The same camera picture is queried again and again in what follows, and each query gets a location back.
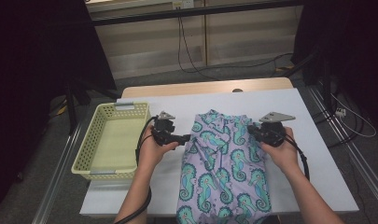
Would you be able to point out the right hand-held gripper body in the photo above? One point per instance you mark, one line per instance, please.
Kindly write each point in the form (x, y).
(272, 133)

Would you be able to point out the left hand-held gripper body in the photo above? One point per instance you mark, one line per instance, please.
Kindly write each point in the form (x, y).
(163, 132)

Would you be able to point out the pale yellow perforated basket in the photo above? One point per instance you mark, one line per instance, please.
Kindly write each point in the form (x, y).
(115, 143)

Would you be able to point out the lilac seahorse print garment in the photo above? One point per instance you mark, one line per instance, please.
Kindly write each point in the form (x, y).
(224, 174)

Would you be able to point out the person's left hand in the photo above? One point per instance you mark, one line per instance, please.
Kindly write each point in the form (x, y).
(152, 152)

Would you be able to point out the person's right hand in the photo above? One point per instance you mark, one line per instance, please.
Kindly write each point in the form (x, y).
(283, 155)

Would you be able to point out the dark round table grommet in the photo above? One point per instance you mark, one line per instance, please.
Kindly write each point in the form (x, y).
(237, 90)

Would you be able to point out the white plug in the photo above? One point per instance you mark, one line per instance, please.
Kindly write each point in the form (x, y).
(340, 112)

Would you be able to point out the black metal stand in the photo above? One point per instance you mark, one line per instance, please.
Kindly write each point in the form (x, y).
(72, 105)
(325, 81)

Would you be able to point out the dark curtain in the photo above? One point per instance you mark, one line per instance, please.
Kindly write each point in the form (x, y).
(28, 62)
(357, 46)

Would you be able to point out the aluminium floor rail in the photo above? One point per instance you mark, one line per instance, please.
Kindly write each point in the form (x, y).
(361, 168)
(57, 177)

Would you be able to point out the white wall socket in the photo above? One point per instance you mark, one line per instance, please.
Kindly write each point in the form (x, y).
(186, 3)

